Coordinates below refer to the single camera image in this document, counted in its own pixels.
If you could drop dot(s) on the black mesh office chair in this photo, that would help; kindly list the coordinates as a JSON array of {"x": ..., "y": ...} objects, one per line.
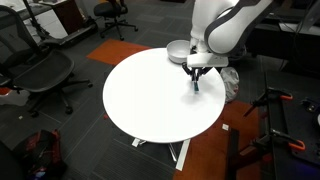
[{"x": 43, "y": 70}]

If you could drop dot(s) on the red and black backpack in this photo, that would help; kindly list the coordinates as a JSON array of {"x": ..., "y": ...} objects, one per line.
[{"x": 41, "y": 153}]

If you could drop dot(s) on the teal dry-erase marker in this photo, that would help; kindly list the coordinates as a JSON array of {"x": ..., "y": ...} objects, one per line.
[{"x": 196, "y": 86}]

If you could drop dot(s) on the white round bowl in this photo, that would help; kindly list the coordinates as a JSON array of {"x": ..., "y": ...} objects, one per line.
[{"x": 176, "y": 50}]

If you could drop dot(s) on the small black device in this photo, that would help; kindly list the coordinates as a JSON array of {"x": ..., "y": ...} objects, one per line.
[{"x": 310, "y": 105}]

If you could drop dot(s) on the small white paper scrap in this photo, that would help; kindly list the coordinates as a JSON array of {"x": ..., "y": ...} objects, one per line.
[{"x": 225, "y": 127}]

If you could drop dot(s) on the white table base foot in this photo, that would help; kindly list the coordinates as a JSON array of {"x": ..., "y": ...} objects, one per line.
[{"x": 183, "y": 155}]

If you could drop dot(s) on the dark brown cabinet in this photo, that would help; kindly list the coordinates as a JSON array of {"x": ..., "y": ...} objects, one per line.
[{"x": 68, "y": 15}]

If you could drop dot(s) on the black wheeled office chair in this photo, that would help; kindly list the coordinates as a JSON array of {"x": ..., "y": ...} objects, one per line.
[{"x": 111, "y": 10}]

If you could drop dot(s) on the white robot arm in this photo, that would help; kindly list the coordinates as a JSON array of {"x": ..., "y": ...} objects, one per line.
[{"x": 230, "y": 30}]

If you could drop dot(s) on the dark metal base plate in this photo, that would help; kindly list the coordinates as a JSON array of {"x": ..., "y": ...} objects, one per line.
[{"x": 232, "y": 153}]

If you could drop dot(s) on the crumpled white plastic bag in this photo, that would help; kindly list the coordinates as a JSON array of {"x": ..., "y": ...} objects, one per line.
[{"x": 230, "y": 83}]

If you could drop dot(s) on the black perforated board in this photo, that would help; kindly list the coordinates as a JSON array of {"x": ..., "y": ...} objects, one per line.
[{"x": 293, "y": 123}]

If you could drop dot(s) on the white gripper block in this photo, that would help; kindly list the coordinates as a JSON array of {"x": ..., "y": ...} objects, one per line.
[{"x": 206, "y": 60}]

